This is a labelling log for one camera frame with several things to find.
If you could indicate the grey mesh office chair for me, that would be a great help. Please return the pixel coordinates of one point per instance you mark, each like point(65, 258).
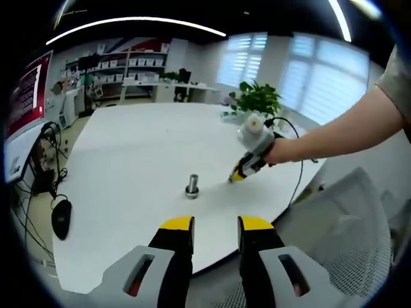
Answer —
point(353, 231)

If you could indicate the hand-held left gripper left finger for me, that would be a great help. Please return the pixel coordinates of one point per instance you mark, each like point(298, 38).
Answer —
point(173, 256)

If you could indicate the person's grey shirt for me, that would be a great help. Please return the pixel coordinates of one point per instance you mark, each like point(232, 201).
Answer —
point(396, 83)

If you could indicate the long white counter desk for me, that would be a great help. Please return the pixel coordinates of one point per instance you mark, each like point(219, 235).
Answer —
point(196, 91)

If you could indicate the clear glass dish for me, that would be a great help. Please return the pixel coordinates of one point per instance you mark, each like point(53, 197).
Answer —
point(228, 115)

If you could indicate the large steel threaded stud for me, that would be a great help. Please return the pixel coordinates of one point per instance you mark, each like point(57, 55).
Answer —
point(193, 181)

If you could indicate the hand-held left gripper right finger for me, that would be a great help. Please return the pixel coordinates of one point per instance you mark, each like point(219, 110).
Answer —
point(257, 256)

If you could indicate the red screen monitor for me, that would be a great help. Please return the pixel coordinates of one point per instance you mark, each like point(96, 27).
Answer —
point(25, 96)

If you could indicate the potted green plant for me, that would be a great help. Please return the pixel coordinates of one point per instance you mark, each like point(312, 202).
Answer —
point(257, 97)

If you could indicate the black office chair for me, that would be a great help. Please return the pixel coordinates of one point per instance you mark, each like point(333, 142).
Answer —
point(183, 77)

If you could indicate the black computer mouse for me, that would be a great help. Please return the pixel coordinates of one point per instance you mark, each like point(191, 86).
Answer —
point(61, 218)

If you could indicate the curved ceiling light strip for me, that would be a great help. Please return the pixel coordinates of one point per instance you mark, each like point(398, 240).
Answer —
point(138, 19)

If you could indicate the white cabinet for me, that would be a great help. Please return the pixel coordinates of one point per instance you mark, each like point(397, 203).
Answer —
point(70, 106)

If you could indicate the window blinds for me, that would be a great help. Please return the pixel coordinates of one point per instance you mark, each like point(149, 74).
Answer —
point(305, 77)

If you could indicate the shelf unit with white bins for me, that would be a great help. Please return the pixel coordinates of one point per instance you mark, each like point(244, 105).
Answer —
point(138, 62)

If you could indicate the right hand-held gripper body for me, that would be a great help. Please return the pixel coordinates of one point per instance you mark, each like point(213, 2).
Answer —
point(255, 136)

